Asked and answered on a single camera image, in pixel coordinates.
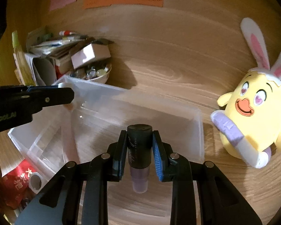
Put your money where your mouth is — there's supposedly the red packet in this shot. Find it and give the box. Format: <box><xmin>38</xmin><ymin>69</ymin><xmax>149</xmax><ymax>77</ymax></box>
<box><xmin>0</xmin><ymin>159</ymin><xmax>36</xmax><ymax>210</ymax></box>

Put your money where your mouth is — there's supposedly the purple tube with black cap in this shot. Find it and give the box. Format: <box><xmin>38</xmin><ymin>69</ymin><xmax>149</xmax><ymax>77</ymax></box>
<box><xmin>127</xmin><ymin>124</ymin><xmax>153</xmax><ymax>194</ymax></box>

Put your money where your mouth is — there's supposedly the pink tube with white cap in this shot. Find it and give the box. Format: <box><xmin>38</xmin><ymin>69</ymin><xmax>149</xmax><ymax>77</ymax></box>
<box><xmin>58</xmin><ymin>82</ymin><xmax>75</xmax><ymax>112</ymax></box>

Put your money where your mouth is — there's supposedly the white cardboard boxes stack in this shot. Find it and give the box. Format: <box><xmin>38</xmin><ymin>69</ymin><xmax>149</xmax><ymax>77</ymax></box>
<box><xmin>24</xmin><ymin>53</ymin><xmax>73</xmax><ymax>86</ymax></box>

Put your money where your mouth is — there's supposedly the white tape roll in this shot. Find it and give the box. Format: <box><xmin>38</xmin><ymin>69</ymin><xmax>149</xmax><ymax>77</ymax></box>
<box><xmin>29</xmin><ymin>172</ymin><xmax>48</xmax><ymax>194</ymax></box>

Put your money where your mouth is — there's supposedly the green spray bottle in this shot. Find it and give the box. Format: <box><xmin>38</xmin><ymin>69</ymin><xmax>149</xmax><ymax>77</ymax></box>
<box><xmin>11</xmin><ymin>31</ymin><xmax>35</xmax><ymax>86</ymax></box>

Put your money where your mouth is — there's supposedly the clear plastic storage bin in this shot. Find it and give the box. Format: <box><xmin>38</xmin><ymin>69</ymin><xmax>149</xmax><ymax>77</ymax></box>
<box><xmin>8</xmin><ymin>76</ymin><xmax>205</xmax><ymax>179</ymax></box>

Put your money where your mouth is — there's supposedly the stack of pens and packets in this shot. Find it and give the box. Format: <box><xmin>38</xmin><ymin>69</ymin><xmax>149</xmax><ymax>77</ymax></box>
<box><xmin>29</xmin><ymin>31</ymin><xmax>90</xmax><ymax>57</ymax></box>

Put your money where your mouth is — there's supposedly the white bowl of trinkets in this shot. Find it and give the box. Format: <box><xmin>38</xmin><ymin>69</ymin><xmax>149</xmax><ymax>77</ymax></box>
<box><xmin>69</xmin><ymin>62</ymin><xmax>112</xmax><ymax>84</ymax></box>

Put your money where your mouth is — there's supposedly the small pink box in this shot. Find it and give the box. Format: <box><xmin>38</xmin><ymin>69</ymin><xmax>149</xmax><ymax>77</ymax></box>
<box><xmin>71</xmin><ymin>43</ymin><xmax>111</xmax><ymax>70</ymax></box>

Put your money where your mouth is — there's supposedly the yellow chick bunny plush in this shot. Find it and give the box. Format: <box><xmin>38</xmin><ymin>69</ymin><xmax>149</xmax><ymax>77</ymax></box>
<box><xmin>211</xmin><ymin>17</ymin><xmax>281</xmax><ymax>169</ymax></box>

